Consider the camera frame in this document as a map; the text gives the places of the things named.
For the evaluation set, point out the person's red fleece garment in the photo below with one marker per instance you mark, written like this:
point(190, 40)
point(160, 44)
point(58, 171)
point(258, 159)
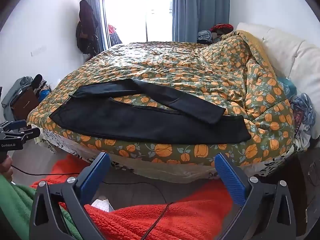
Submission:
point(175, 220)

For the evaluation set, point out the glass sliding door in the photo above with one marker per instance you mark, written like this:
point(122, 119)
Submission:
point(137, 12)

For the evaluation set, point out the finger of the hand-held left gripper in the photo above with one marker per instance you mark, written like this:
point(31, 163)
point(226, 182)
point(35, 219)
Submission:
point(30, 133)
point(16, 125)

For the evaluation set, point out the blue curtain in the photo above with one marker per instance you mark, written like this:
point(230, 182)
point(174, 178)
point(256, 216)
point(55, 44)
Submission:
point(200, 7)
point(92, 12)

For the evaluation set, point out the dark puffer jacket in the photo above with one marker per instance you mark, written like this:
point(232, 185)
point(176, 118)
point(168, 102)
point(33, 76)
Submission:
point(114, 38)

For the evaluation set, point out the blue cloth item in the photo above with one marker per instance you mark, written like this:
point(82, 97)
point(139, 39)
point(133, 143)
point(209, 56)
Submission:
point(44, 94)

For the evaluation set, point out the shiny blue-grey jacket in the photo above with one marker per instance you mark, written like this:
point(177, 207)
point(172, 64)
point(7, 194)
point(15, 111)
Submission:
point(204, 37)

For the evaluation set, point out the red clothes pile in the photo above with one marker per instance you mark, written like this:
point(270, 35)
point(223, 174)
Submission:
point(221, 28)

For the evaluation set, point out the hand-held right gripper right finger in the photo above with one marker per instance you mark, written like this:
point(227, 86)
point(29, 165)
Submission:
point(228, 177)

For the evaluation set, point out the pile of mixed clothes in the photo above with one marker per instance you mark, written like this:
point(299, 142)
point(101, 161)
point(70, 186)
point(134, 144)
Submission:
point(303, 120)

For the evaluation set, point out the cream padded headboard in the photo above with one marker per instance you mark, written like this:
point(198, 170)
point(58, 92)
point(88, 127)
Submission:
point(295, 52)

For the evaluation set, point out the grey-green clothes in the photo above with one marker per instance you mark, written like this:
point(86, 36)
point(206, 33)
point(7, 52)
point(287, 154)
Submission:
point(15, 90)

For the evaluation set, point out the dark hanging coats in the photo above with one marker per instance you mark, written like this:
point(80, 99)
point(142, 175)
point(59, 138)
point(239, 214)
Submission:
point(86, 27)

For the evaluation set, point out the brown nightstand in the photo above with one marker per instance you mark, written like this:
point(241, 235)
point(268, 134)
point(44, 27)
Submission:
point(25, 105)

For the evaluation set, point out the person's left hand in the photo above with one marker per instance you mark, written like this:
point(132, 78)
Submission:
point(6, 168)

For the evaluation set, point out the teal pillow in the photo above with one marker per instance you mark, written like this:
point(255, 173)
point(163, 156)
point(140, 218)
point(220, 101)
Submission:
point(288, 87)

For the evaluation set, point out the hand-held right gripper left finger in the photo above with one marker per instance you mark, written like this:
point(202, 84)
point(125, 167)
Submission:
point(96, 177)

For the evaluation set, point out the white paper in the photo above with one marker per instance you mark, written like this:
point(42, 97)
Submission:
point(101, 205)

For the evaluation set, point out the green orange floral blanket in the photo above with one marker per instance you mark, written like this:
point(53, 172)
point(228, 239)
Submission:
point(187, 67)

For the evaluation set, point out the black pants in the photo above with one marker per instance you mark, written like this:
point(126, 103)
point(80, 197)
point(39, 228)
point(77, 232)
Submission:
point(125, 122)

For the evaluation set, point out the black fuzzy item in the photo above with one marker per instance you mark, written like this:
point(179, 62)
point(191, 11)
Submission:
point(37, 79)

